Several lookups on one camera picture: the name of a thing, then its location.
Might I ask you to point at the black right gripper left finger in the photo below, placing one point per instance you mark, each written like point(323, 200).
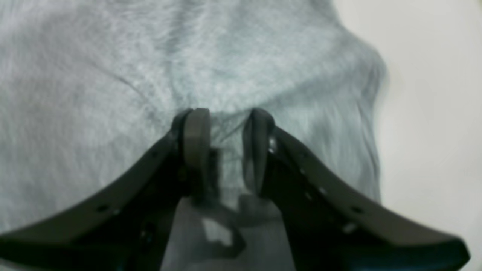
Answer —
point(125, 226)

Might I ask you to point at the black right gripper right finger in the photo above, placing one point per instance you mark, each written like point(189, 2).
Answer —
point(331, 226)

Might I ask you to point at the grey T-shirt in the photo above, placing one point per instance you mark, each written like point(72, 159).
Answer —
point(87, 86)

